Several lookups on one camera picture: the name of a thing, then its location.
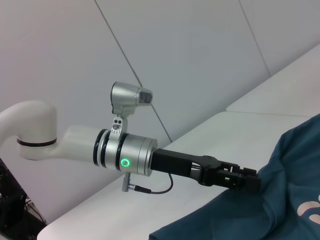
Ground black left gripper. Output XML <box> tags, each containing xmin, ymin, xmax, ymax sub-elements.
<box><xmin>150</xmin><ymin>148</ymin><xmax>261</xmax><ymax>193</ymax></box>

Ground teal t-shirt with FREE print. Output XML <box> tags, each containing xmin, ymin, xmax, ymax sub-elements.
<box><xmin>149</xmin><ymin>116</ymin><xmax>320</xmax><ymax>240</ymax></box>

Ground black equipment rack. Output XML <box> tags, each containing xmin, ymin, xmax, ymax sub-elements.
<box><xmin>0</xmin><ymin>157</ymin><xmax>47</xmax><ymax>226</ymax></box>

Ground left gripper cable with plug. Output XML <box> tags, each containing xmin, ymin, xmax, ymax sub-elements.
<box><xmin>121</xmin><ymin>172</ymin><xmax>175</xmax><ymax>195</ymax></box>

